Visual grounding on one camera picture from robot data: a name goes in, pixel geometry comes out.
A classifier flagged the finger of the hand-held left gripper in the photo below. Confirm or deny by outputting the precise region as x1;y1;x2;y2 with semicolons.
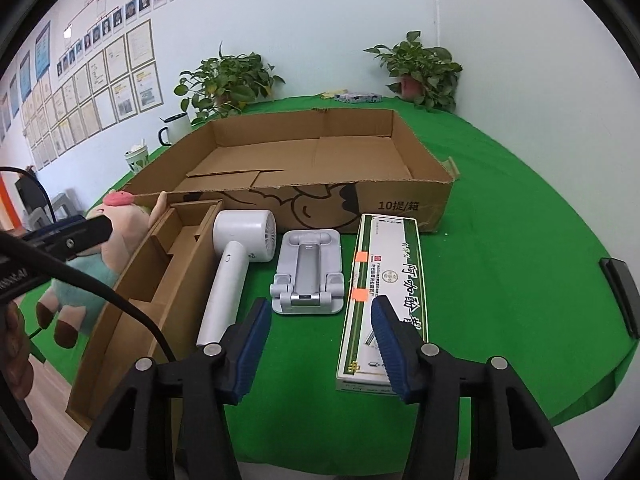
22;214;113;263

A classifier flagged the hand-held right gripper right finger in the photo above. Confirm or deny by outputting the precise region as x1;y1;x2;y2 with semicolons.
370;295;581;480

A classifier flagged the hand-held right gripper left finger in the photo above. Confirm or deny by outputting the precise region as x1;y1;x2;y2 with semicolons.
65;297;273;480

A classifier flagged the plush pig toy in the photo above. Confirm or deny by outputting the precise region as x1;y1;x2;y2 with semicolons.
36;188;168;350

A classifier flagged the white hair dryer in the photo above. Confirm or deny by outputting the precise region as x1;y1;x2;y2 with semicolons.
196;209;277;348

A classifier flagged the small cardboard insert tray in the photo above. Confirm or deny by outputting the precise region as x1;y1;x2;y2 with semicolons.
66;199;224;433

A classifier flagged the grey folding phone stand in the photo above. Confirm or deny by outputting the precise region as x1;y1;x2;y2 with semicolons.
269;229;347;316

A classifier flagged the large cardboard box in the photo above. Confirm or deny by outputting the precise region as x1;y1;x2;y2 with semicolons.
121;108;460;235

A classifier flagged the person's left hand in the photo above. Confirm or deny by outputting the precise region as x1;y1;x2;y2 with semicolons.
0;304;30;403

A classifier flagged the grey stool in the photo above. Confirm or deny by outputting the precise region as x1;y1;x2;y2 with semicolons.
50;189;83;221

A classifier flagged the orange panel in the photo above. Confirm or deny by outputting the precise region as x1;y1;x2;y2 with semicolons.
0;180;23;231

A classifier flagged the long green white box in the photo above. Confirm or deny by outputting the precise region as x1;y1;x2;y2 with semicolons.
335;213;430;394

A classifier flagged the green patterned cup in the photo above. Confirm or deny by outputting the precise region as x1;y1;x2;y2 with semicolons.
124;141;151;173

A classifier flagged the group of framed certificates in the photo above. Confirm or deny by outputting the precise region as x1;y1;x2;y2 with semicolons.
0;19;165;171

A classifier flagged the green tablecloth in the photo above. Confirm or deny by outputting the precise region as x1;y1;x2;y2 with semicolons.
30;92;640;463

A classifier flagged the large potted plant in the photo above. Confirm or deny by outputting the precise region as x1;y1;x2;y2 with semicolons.
174;42;286;126

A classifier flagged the flat black device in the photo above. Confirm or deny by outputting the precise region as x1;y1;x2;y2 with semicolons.
599;257;640;338

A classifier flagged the blue patterned packet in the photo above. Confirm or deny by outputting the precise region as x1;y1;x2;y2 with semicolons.
334;91;381;105

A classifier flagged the potted plant red pot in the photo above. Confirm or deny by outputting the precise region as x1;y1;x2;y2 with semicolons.
363;31;463;113

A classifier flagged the black cable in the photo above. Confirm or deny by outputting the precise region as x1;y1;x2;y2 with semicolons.
0;232;177;362
0;166;57;223

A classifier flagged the white mug black handle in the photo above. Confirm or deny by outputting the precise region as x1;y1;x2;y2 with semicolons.
158;112;192;147

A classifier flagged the blue wall poster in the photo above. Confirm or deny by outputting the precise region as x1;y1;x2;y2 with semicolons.
19;51;32;100
35;21;52;79

